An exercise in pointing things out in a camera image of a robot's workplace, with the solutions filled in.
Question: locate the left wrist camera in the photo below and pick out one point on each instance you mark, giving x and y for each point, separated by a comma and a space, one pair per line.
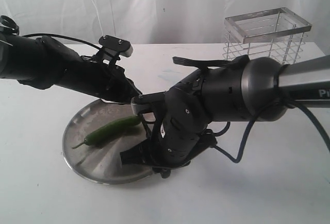
116, 47

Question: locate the round stainless steel plate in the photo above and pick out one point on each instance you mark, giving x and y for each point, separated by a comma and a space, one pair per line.
101, 163

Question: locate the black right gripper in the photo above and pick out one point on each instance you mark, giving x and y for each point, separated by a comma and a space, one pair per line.
168, 145

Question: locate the green chili pepper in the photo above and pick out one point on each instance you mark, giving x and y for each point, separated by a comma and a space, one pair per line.
109, 130

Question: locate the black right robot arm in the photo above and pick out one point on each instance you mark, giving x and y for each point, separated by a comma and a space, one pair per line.
238, 90

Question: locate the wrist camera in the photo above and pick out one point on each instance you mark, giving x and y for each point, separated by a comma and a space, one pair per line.
148, 103
116, 47

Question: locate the metal wire utensil rack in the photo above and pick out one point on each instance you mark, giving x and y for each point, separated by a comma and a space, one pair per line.
275, 33

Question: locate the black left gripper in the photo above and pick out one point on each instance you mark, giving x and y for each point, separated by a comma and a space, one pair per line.
107, 83

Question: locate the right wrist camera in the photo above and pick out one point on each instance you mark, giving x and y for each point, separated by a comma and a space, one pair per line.
148, 103

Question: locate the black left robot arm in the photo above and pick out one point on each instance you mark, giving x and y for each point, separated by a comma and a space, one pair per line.
41, 61

